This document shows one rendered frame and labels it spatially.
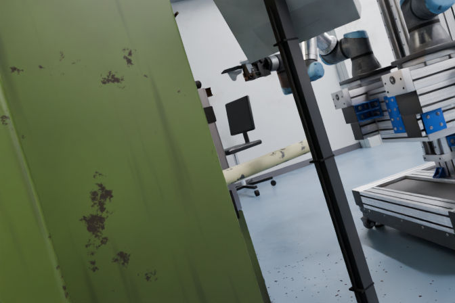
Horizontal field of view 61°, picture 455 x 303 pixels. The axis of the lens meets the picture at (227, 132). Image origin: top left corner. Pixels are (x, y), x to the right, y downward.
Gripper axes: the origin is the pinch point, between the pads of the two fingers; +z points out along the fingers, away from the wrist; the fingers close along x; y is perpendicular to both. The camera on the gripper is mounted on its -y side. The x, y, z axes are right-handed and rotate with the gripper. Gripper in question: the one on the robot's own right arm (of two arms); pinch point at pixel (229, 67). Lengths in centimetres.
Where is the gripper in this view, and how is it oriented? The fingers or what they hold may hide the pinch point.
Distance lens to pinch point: 164.5
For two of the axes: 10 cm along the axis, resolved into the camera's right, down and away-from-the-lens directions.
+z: -8.0, 2.5, -5.5
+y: 3.0, 9.6, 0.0
